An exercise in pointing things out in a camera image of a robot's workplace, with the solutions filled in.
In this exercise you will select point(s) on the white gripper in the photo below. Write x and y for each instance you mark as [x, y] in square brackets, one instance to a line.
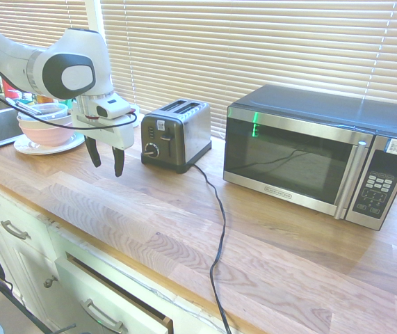
[121, 134]

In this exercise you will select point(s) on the stainless steel two-slot toaster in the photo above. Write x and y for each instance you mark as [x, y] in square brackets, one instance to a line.
[184, 135]

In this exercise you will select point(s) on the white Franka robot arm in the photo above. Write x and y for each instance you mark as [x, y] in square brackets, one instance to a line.
[69, 59]

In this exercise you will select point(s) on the white plate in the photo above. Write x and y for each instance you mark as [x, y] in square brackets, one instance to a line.
[73, 144]

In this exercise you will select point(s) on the white bowl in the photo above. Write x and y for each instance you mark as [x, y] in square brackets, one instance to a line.
[28, 120]

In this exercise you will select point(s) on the metal utensil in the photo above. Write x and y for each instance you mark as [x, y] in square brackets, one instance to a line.
[21, 105]

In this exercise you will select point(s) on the red cup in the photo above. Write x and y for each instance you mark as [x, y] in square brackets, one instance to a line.
[9, 91]

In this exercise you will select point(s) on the white open drawer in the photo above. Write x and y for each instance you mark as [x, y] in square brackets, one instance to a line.
[90, 288]

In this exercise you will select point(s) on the metal cabinet knob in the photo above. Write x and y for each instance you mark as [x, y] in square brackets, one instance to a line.
[49, 282]

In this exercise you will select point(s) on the beige window blind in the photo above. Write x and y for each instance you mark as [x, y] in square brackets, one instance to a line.
[253, 45]
[28, 21]

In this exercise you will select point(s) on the black and steel microwave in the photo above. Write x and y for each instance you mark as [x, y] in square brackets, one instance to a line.
[288, 163]

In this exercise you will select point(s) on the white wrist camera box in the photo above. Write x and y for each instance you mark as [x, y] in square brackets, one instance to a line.
[112, 107]

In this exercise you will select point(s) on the white window frame post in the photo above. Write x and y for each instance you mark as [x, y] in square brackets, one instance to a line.
[94, 15]

